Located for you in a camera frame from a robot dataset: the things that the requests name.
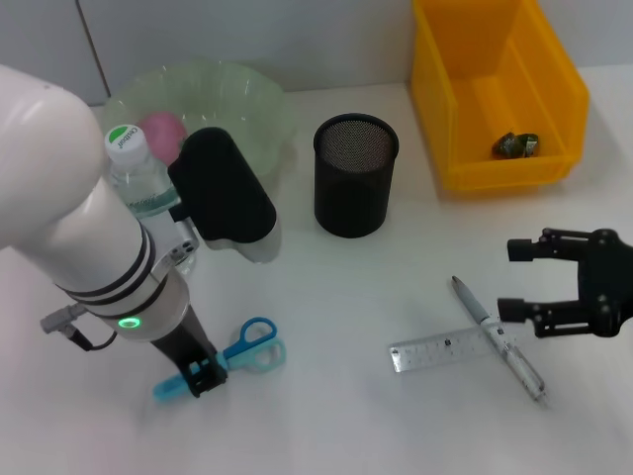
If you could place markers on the pink toy peach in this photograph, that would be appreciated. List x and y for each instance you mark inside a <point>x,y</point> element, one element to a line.
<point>163,133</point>

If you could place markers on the yellow plastic bin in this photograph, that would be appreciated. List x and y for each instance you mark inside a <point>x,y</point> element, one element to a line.
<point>494,74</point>

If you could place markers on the clear plastic ruler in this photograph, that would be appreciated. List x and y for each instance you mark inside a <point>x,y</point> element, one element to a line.
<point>435,349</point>

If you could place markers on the black mesh pen cup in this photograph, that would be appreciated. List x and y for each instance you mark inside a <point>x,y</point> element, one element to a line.
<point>353,198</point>

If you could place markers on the clear green-label water bottle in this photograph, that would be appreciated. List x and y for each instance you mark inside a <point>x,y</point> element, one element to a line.
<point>133,173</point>

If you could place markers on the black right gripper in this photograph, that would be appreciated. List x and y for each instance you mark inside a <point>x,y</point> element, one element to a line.
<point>605,282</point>

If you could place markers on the green plastic wrapper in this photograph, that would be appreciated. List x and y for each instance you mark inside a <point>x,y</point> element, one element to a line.
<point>514,144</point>

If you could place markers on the blue scissors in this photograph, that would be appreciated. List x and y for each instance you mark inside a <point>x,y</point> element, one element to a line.
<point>257,346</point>

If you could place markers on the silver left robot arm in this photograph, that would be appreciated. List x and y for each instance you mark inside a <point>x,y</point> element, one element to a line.
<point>64,213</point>

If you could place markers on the green glass fruit plate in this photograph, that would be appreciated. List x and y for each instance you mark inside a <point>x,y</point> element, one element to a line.
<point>247,104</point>

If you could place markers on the silver ballpoint pen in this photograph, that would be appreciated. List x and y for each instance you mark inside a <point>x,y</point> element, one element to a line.
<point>475,307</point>

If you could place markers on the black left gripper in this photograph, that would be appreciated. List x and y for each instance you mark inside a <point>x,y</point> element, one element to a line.
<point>185,336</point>

